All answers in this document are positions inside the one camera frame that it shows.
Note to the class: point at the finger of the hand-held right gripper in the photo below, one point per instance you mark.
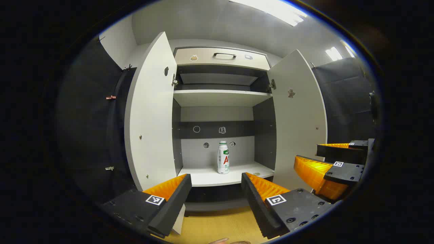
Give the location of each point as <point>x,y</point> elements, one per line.
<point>344,174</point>
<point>342,154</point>

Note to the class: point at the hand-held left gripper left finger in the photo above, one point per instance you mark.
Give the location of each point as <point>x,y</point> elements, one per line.
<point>173,210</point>

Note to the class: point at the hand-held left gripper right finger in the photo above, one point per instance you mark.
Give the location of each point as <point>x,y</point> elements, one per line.
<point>259,210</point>

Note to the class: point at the white cabinet door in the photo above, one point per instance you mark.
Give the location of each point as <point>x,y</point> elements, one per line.
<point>152,118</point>
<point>298,128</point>

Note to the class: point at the white plastic bottle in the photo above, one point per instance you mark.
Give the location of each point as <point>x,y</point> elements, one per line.
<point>223,159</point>

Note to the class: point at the white cabinet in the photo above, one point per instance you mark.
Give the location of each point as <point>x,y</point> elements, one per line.
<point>203,152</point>

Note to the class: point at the metal door hinge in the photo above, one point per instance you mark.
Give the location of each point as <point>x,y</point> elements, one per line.
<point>174,81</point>
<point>272,84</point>

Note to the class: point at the grey cabinet drawer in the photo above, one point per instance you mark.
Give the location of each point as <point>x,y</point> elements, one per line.
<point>203,59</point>

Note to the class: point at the black backdrop cloth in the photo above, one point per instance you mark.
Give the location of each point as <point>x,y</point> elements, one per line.
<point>88,128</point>
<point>342,101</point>

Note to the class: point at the small ceiling light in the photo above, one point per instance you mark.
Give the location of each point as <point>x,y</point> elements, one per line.
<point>334,53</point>
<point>350,51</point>

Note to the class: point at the large ceiling light panel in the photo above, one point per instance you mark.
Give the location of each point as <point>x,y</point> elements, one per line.
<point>271,10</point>

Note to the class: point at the black cloth clip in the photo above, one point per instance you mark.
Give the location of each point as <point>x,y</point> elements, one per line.
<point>127,67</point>

